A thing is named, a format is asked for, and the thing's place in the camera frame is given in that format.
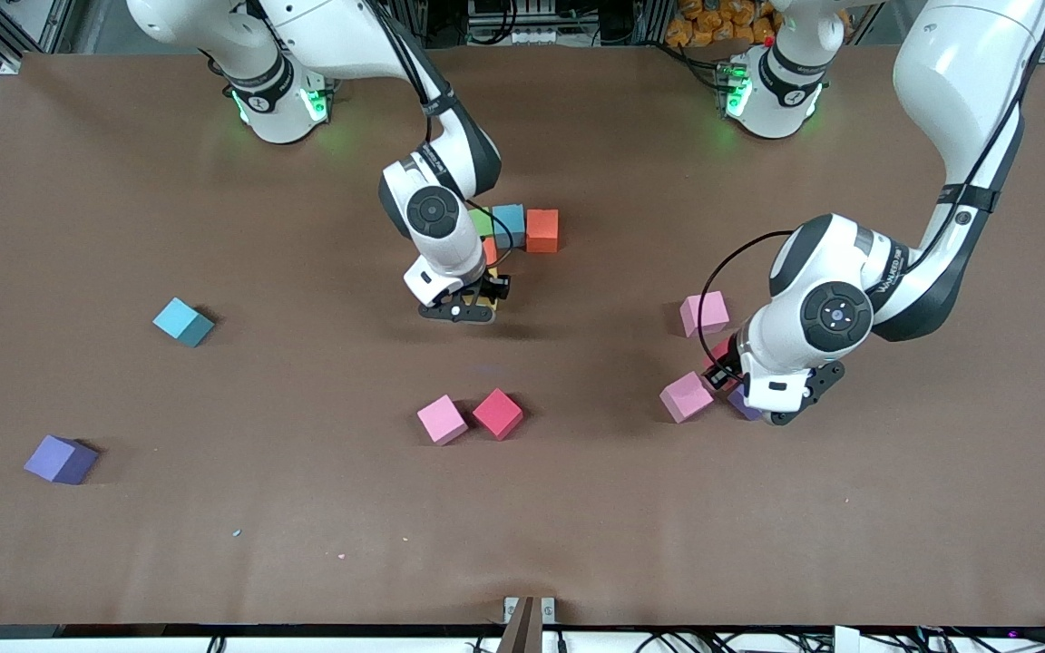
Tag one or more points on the orange foam cube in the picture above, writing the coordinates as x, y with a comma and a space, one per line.
490, 250
542, 230

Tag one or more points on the teal foam cube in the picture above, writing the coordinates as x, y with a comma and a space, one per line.
511, 226
180, 319

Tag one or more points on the brown table cover sheet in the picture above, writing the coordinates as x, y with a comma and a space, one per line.
522, 526

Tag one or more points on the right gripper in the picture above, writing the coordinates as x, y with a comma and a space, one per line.
492, 287

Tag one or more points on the pink foam cube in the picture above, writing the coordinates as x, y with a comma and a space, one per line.
704, 314
442, 420
686, 396

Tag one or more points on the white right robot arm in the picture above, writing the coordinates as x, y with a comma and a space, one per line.
350, 45

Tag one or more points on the small white box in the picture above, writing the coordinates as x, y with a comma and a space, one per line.
846, 639

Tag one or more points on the purple foam cube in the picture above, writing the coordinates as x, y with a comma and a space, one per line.
58, 457
744, 404

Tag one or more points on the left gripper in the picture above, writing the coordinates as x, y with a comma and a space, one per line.
719, 375

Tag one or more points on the green foam cube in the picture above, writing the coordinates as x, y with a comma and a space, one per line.
483, 222

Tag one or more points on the metal bracket with wooden stick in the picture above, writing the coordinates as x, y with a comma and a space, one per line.
527, 626

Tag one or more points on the pile of orange items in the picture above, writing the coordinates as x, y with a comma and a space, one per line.
713, 25

